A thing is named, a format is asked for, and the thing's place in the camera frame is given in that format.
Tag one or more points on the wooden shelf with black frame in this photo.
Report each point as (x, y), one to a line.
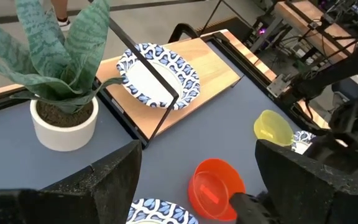
(210, 68)

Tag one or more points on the orange plastic bowl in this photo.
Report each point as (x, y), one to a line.
(210, 186)

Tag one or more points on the wooden workbench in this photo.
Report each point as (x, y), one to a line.
(294, 15)

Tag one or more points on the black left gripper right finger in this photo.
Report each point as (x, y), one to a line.
(306, 199)

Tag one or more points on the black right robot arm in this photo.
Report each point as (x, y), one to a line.
(337, 71)

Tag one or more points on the white bowl with patterned cloth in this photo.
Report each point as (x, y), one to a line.
(148, 84)

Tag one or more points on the blue patterned paper bowl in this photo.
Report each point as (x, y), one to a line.
(301, 138)
(154, 207)

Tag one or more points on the white cylindrical plant pot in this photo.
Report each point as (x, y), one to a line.
(64, 137)

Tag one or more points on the person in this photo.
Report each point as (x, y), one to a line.
(61, 14)

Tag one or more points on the green snake plant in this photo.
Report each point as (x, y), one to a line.
(42, 46)

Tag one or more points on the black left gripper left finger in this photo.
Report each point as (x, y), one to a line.
(73, 202)

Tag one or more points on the grey metal bracket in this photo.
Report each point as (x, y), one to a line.
(278, 85)

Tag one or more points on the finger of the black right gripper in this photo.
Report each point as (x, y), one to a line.
(250, 210)

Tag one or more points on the yellow plastic bowl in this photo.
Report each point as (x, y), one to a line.
(272, 127)

